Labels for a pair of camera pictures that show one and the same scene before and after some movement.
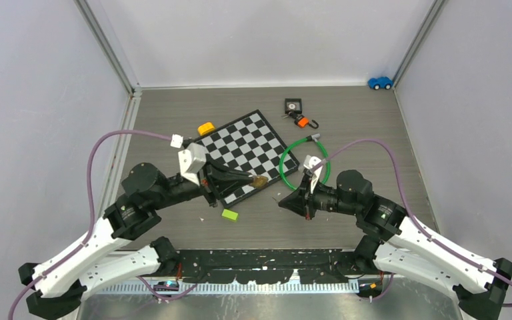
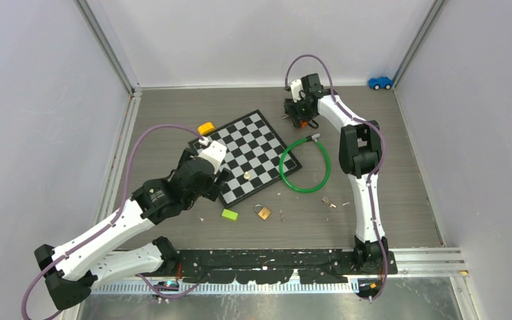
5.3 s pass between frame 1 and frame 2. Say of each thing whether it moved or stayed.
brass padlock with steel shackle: moved
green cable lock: stayed
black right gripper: moved
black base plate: stayed
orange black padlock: stayed
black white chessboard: stayed
